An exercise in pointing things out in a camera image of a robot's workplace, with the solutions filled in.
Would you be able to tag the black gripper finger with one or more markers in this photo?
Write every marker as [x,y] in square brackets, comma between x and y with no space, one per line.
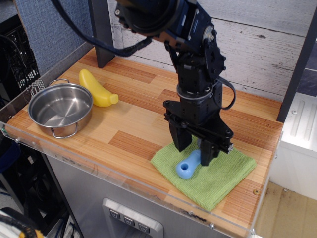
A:
[209,151]
[181,137]

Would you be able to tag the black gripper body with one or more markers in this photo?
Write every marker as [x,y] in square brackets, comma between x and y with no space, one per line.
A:
[199,114]

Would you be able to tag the blue and grey scoop spoon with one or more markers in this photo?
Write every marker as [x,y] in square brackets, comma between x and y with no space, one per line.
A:
[186,168]

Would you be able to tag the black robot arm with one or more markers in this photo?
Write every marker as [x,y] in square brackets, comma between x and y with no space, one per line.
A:
[188,34]

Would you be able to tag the green folded cloth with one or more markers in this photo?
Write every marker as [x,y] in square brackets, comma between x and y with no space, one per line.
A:
[210,184]

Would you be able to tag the white ribbed appliance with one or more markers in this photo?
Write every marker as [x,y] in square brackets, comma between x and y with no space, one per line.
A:
[295,164]

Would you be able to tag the yellow plastic banana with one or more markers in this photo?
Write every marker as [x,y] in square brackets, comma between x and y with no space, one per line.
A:
[101,96]

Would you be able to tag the silver dispenser button panel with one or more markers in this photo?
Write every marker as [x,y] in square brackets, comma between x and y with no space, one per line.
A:
[124,222]

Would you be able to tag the stainless steel pot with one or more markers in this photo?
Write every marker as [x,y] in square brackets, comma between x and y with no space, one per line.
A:
[62,109]

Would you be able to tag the clear acrylic table guard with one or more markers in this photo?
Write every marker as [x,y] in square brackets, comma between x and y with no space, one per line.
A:
[110,158]

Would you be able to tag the yellow object at bottom left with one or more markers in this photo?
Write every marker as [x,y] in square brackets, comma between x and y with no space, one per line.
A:
[31,234]

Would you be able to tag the black plastic crate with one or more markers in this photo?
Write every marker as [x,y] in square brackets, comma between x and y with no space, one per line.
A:
[18,67]

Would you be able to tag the dark right frame post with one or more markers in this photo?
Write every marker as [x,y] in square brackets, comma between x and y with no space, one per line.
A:
[299,69]

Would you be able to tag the dark frame post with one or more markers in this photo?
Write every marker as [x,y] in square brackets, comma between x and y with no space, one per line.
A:
[299,69]
[101,26]

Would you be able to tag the dark left frame post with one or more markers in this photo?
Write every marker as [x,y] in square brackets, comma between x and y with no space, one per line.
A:
[101,26]

